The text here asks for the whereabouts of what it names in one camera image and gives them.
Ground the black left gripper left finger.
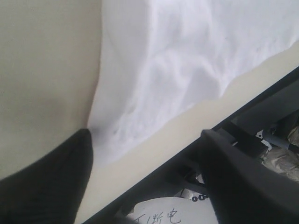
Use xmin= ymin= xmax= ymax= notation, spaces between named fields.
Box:
xmin=0 ymin=129 xmax=93 ymax=224

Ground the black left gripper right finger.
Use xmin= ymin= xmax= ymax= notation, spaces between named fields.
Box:
xmin=200 ymin=130 xmax=299 ymax=224

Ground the white t-shirt red print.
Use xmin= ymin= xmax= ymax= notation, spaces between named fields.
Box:
xmin=88 ymin=0 xmax=299 ymax=164

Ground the white handwritten paper note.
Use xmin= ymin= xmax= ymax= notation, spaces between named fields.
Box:
xmin=127 ymin=197 xmax=218 ymax=224

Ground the black table frame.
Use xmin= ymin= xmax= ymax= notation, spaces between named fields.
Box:
xmin=87 ymin=69 xmax=299 ymax=224

